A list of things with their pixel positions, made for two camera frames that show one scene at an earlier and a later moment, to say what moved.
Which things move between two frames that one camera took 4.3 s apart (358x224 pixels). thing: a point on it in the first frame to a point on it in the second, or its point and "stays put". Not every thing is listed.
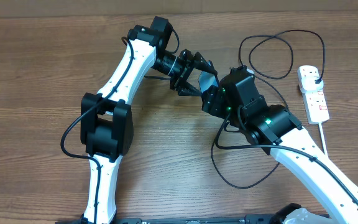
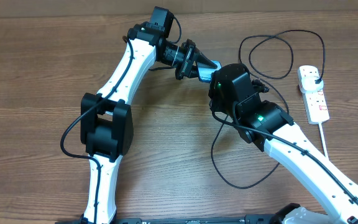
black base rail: x=259 y=218 stays put
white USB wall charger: x=308 y=84 stays put
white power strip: x=314 y=101 stays put
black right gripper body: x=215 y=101 to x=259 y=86
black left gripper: x=178 y=83 to x=186 y=68
